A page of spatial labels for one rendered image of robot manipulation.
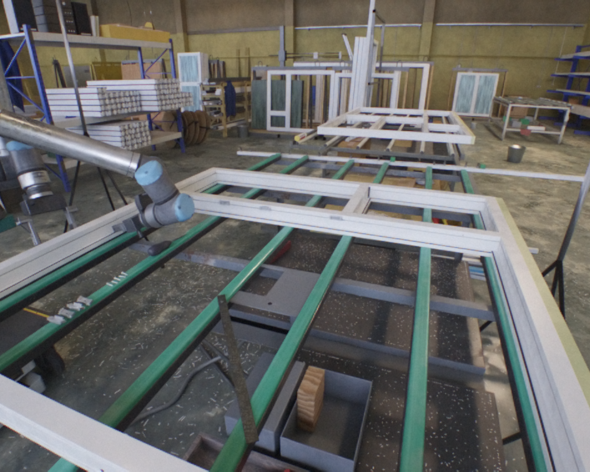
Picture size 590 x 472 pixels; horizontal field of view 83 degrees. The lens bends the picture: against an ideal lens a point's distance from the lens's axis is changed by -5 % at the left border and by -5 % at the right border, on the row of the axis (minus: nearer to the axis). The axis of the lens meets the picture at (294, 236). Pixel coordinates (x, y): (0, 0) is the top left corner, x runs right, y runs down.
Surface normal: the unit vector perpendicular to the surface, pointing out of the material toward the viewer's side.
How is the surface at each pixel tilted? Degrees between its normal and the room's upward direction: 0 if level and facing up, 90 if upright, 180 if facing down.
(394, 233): 90
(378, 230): 90
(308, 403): 90
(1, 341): 0
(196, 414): 0
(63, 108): 90
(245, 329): 0
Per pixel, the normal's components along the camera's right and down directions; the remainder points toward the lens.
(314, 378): 0.00, -0.90
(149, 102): -0.34, 0.40
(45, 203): 0.83, -0.19
